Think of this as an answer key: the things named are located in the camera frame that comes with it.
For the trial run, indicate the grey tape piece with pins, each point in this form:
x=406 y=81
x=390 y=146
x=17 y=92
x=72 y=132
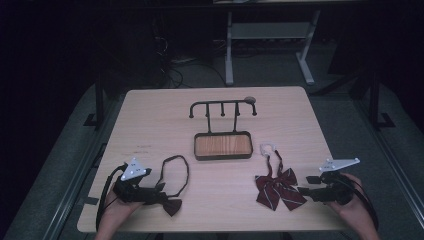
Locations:
x=90 y=200

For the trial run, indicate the red striped bow tie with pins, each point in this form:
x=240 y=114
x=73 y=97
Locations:
x=278 y=191

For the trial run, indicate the black metal stand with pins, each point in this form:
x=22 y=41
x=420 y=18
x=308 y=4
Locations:
x=98 y=106
x=375 y=103

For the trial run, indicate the black bow tie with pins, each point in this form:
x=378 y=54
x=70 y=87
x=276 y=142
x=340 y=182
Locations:
x=171 y=205

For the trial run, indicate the black hook rack wooden base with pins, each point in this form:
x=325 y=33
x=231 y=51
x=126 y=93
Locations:
x=222 y=146

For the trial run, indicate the person's left hand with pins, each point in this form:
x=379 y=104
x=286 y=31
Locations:
x=116 y=208

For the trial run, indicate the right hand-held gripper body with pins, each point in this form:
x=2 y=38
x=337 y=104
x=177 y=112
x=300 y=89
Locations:
x=336 y=186

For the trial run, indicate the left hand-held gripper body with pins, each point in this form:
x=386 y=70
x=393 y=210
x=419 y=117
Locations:
x=133 y=170

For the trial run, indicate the person's right hand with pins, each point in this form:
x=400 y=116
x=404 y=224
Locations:
x=353 y=208

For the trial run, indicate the grey metal desk frame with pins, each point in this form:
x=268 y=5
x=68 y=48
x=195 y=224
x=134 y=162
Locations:
x=266 y=30

